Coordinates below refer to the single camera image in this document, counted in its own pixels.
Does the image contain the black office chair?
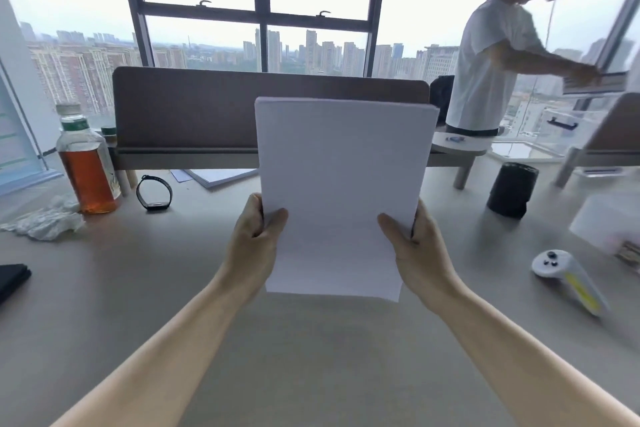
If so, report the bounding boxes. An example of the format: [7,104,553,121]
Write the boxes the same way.
[429,75,456,126]

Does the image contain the black smart wristband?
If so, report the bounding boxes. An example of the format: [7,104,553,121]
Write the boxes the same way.
[136,175,174,212]

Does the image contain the brown tea bottle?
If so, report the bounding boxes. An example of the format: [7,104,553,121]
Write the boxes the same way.
[55,102,122,215]

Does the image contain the white paper sheets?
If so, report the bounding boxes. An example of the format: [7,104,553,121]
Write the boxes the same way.
[169,168,259,190]

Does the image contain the crumpled white plastic wrap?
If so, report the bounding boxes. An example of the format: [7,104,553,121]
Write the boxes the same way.
[0,192,87,242]

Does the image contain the person's left hand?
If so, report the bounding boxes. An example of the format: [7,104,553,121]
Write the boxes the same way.
[221,192,289,300]

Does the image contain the brown desk divider panel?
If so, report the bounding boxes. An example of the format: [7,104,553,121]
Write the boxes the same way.
[111,66,431,170]

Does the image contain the white box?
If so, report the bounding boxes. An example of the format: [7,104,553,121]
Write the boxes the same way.
[568,191,640,272]

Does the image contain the person's right forearm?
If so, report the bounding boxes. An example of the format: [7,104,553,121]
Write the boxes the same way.
[422,272,640,427]

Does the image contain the black flat object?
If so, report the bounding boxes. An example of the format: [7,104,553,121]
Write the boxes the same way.
[0,264,32,306]

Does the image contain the beige desk divider panel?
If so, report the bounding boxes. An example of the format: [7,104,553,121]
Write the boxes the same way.
[554,91,640,188]

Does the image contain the dark window frame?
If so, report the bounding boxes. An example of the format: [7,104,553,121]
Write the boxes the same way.
[115,0,392,78]

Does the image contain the white handheld controller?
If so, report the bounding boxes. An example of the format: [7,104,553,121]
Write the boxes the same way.
[530,250,611,317]

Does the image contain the person's left forearm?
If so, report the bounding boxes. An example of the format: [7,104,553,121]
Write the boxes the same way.
[50,269,268,427]

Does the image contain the white paper stack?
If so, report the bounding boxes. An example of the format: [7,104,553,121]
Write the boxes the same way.
[254,96,440,303]

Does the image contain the black cylindrical container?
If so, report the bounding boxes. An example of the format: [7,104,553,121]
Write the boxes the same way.
[486,162,540,220]

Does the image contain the person's right hand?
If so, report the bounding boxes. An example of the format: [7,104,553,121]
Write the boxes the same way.
[377,198,453,311]

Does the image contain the clear plastic storage bin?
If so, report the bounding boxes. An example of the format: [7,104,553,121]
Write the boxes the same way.
[537,106,608,142]

